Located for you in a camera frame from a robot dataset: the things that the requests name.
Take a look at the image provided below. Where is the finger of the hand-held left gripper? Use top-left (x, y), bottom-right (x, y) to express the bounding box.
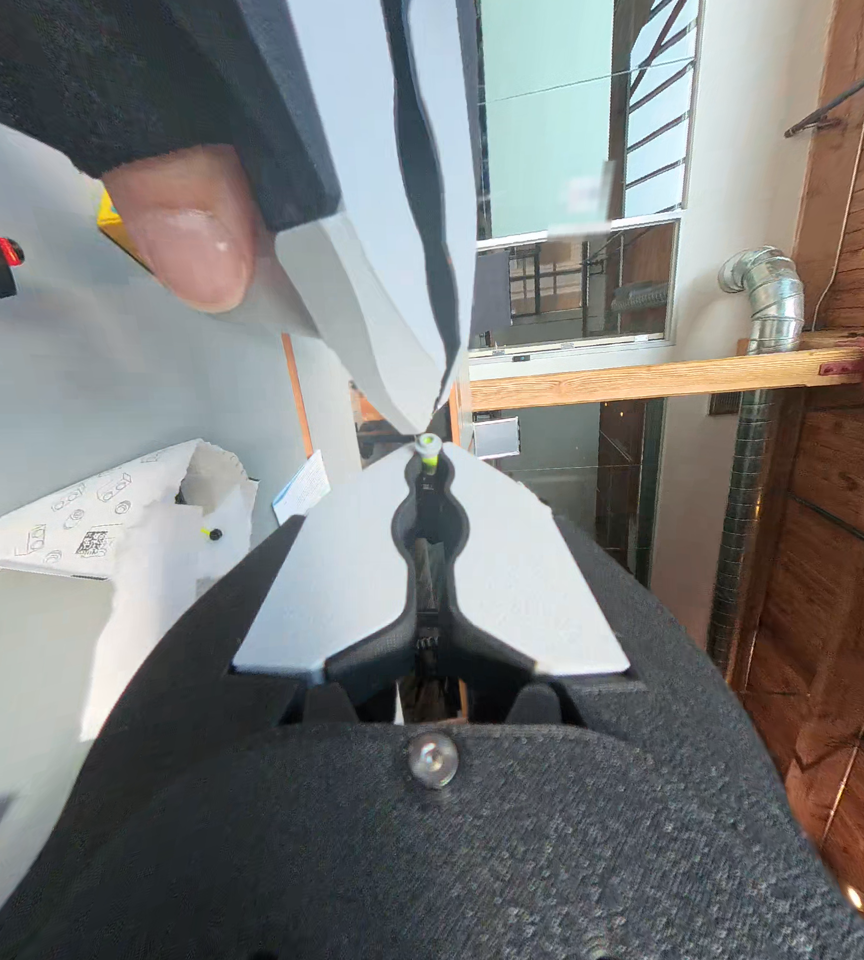
top-left (402, 0), bottom-right (482, 409)
top-left (260, 0), bottom-right (457, 436)

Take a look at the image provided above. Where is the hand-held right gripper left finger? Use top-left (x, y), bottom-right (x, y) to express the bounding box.
top-left (234, 446), bottom-right (422, 676)

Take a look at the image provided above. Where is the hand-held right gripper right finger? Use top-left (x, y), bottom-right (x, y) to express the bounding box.
top-left (440, 443), bottom-right (632, 676)

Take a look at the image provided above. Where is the torn printed white paper bag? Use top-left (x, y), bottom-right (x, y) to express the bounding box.
top-left (0, 440), bottom-right (260, 744)

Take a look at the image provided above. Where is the colourful cardboard lego box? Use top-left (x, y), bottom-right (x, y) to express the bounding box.
top-left (98, 192), bottom-right (151, 274)

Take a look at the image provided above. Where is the person's left hand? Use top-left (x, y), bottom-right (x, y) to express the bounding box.
top-left (102, 144), bottom-right (269, 313)

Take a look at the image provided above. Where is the white blue instruction leaflet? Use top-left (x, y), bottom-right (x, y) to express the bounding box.
top-left (272, 450), bottom-right (331, 526)

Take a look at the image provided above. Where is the white framed window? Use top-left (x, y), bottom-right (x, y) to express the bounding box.
top-left (470, 218), bottom-right (683, 376)

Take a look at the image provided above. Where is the light wooden beam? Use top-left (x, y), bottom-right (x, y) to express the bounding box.
top-left (470, 333), bottom-right (864, 414)

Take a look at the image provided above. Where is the silver metal duct pipe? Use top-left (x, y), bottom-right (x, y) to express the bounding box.
top-left (707, 246), bottom-right (805, 676)

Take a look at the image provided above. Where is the red metal bracket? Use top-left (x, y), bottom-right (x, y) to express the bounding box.
top-left (819, 339), bottom-right (864, 391)

